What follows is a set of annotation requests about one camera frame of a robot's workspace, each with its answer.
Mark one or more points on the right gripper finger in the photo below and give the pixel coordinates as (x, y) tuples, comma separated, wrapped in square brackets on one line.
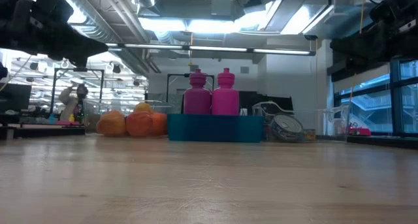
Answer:
[(369, 44)]

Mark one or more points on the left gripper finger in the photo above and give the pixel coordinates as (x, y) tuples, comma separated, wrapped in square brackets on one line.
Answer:
[(65, 42), (79, 61)]

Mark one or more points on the oblong orange toy vegetable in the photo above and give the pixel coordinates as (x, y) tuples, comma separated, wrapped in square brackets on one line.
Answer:
[(111, 123)]

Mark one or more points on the wrinkled orange toy fruit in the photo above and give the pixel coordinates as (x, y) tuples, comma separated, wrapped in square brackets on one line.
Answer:
[(140, 124)]

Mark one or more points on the small orange toy fruit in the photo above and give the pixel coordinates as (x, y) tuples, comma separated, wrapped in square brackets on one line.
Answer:
[(160, 123)]

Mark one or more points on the blue label tuna can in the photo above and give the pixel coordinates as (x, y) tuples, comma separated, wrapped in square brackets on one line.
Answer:
[(286, 127)]

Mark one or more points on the person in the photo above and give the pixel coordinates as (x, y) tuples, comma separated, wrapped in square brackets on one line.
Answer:
[(70, 101)]

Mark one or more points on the clear plastic bin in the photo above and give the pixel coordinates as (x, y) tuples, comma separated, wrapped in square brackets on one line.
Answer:
[(323, 119), (98, 108)]

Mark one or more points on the black computer monitor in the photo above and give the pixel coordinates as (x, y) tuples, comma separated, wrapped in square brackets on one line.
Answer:
[(14, 96)]

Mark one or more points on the red object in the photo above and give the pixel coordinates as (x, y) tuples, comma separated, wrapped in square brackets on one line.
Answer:
[(359, 131)]

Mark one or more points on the black cabinet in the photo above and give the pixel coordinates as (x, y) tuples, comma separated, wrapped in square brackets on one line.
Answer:
[(261, 100)]

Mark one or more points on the long linear ceiling light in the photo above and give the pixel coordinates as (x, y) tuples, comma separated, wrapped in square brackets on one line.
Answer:
[(228, 49)]

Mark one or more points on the small white container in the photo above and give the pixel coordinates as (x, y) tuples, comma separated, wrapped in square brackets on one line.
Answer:
[(243, 112)]

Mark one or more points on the grey ceiling box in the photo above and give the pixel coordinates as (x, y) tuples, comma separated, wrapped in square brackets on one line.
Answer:
[(222, 6)]

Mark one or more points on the teal plastic bin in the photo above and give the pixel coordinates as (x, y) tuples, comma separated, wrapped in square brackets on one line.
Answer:
[(215, 128)]

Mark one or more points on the round silver air duct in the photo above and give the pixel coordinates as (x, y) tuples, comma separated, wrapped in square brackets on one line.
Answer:
[(98, 18)]

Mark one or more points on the rectangular silver air duct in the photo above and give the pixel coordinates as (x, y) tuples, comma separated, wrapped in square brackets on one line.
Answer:
[(343, 8)]

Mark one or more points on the black aluminium table frame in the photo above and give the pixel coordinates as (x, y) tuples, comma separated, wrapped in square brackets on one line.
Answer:
[(49, 132)]

